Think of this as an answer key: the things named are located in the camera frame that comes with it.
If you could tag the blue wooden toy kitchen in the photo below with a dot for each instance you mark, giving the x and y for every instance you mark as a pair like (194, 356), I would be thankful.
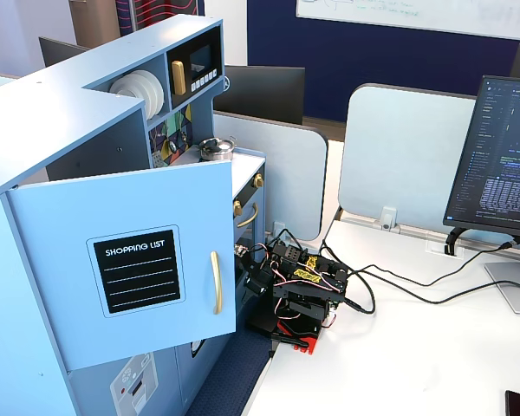
(69, 108)

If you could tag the black toy microwave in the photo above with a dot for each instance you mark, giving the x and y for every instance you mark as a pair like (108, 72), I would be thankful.
(199, 65)

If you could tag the silver monitor stand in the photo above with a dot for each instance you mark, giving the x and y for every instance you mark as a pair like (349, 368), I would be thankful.
(518, 286)

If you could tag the black monitor back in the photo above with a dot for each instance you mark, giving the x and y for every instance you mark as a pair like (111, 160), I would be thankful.
(58, 50)
(264, 93)

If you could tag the small wrist camera board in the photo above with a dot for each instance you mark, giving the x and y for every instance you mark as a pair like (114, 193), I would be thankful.
(241, 250)

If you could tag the blue shopping list cabinet door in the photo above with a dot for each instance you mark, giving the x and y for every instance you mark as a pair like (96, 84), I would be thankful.
(60, 208)

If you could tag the gold stove knob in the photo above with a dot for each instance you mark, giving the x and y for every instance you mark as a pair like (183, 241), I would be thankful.
(257, 180)
(238, 208)

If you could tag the grey divider bracket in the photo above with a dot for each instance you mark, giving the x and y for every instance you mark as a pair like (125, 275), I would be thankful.
(387, 220)

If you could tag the computer monitor showing code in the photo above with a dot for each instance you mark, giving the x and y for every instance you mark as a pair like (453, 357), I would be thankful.
(498, 164)

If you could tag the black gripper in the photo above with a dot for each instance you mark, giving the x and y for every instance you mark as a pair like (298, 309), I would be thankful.
(257, 276)

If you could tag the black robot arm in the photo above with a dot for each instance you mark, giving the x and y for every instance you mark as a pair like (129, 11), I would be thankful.
(303, 286)

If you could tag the steel toy pot with lid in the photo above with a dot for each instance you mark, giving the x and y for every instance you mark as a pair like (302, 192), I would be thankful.
(216, 149)

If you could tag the whiteboard with writing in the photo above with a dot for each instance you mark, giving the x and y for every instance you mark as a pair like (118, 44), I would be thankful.
(416, 13)

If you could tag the white toy plate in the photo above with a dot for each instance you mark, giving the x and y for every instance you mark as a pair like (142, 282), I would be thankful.
(114, 88)
(128, 82)
(154, 93)

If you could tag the red and black arm base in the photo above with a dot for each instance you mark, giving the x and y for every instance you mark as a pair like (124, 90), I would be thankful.
(305, 340)

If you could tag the low pale blue desk divider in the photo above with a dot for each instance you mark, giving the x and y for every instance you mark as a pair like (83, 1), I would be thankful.
(286, 173)

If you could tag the large pale blue desk divider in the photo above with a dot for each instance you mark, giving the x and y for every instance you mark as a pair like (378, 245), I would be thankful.
(403, 151)

